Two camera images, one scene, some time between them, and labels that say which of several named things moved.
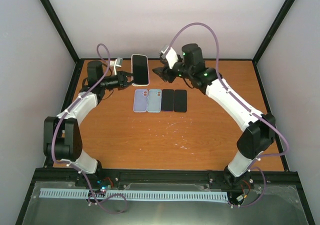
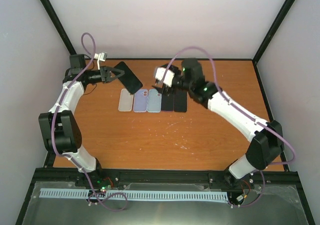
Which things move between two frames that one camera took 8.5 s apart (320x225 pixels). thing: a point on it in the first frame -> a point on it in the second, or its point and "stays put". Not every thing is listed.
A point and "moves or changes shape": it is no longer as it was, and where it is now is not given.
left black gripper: (123, 83) -> (103, 69)
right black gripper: (164, 74) -> (166, 91)
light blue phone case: (154, 103) stays put
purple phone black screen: (167, 100) stays put
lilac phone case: (140, 104) stays put
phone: (180, 100) stays put
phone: (140, 67) moves or changes shape
